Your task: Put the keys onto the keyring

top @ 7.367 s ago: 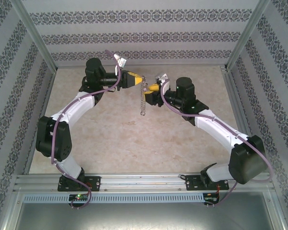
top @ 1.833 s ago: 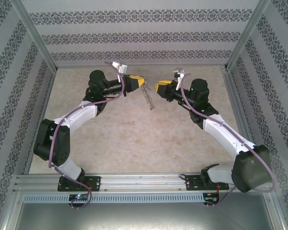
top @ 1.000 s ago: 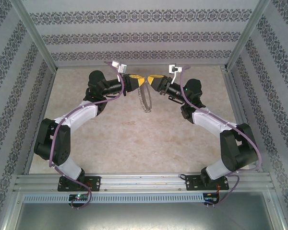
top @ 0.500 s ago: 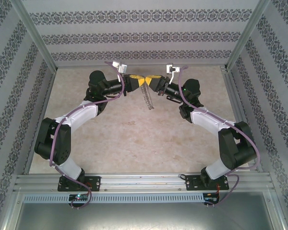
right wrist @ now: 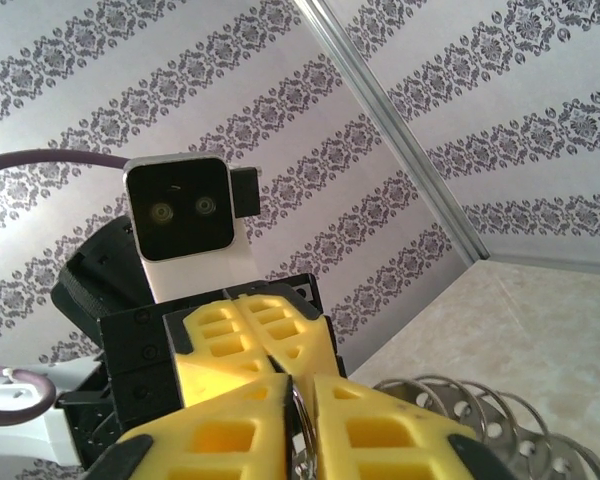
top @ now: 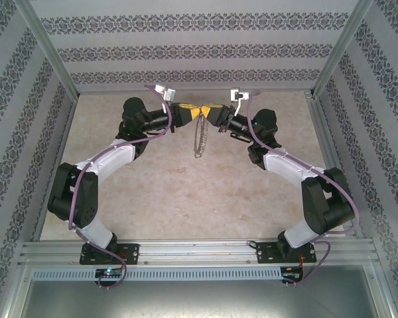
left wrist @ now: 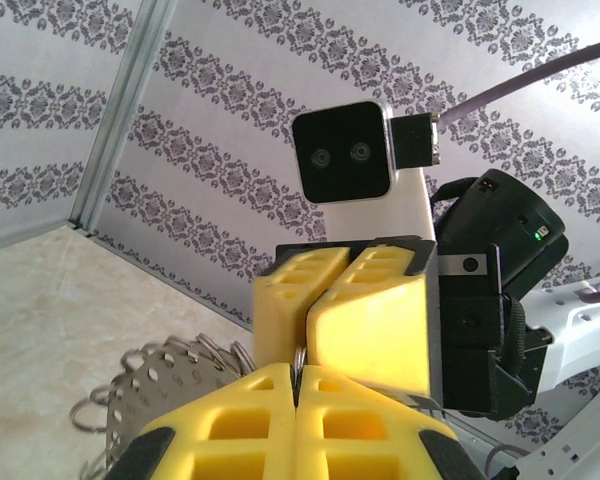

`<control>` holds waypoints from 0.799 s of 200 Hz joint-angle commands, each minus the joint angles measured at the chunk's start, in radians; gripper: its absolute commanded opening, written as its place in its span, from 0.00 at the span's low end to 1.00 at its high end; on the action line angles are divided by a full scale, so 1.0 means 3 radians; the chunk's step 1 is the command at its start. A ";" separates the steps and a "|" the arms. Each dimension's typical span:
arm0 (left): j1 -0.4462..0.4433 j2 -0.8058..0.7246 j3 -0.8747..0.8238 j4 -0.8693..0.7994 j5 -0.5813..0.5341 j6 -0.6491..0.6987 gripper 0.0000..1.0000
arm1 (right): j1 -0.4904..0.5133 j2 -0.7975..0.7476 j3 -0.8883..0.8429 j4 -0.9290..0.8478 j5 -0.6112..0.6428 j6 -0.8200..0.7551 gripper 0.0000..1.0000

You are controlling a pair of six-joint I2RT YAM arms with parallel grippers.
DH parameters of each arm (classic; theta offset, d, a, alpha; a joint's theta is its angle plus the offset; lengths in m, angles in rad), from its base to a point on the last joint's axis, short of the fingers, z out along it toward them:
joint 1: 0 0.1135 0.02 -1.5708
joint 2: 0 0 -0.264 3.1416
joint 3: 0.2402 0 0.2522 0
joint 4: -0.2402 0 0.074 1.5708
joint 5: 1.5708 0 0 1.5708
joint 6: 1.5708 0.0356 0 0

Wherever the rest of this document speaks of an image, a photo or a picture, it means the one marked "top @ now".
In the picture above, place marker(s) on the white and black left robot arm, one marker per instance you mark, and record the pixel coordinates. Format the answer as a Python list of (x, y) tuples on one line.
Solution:
[(112, 159)]

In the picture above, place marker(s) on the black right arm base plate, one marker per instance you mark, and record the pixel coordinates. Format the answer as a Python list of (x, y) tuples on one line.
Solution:
[(268, 253)]

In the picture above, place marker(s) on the grey metal panel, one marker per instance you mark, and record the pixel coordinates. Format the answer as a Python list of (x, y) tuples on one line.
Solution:
[(199, 301)]

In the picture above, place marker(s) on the aluminium frame post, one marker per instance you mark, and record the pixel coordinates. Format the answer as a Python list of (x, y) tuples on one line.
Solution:
[(341, 43), (46, 43)]

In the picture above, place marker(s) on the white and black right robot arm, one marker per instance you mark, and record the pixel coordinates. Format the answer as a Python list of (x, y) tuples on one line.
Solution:
[(285, 165)]

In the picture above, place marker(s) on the left circuit board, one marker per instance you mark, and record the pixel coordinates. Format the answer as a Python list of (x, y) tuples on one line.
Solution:
[(109, 272)]

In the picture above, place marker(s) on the aluminium side rail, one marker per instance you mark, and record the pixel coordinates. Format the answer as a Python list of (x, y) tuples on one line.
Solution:
[(63, 132), (323, 132)]

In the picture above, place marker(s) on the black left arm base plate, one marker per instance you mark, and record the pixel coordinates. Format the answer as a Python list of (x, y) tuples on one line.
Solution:
[(129, 253)]

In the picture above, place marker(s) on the right circuit board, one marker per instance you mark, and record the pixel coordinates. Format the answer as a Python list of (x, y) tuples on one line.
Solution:
[(292, 273)]

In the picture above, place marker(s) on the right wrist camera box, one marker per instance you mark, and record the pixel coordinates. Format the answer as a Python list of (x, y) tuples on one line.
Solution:
[(236, 93)]

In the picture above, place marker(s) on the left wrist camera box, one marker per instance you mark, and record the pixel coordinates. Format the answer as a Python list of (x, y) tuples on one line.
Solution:
[(167, 92)]

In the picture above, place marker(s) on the aluminium back rail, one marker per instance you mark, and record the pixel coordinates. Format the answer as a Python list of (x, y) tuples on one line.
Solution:
[(119, 91)]

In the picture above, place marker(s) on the circuit board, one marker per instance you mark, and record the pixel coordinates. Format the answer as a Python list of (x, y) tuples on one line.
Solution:
[(292, 273), (109, 272)]

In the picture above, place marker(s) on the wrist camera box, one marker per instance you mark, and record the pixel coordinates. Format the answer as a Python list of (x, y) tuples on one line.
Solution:
[(167, 92), (236, 93)]

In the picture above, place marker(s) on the aluminium mounting rail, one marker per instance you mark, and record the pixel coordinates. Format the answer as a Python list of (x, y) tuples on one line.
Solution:
[(192, 251)]

